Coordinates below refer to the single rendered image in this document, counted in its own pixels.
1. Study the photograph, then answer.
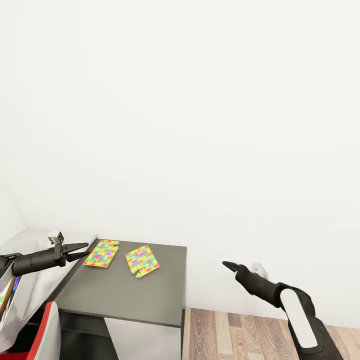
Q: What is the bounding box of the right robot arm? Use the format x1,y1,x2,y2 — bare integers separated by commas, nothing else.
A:
223,261,343,360

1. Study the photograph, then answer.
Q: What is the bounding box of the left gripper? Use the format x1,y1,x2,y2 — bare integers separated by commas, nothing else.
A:
31,242,91,273

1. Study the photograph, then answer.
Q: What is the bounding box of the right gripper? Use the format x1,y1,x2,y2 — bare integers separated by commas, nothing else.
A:
223,261,267,299

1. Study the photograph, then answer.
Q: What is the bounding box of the jigsaw puzzle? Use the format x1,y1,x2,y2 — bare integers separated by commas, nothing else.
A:
83,239,119,268
125,245,160,278

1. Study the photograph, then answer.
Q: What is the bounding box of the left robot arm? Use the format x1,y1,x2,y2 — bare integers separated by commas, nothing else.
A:
0,229,91,294

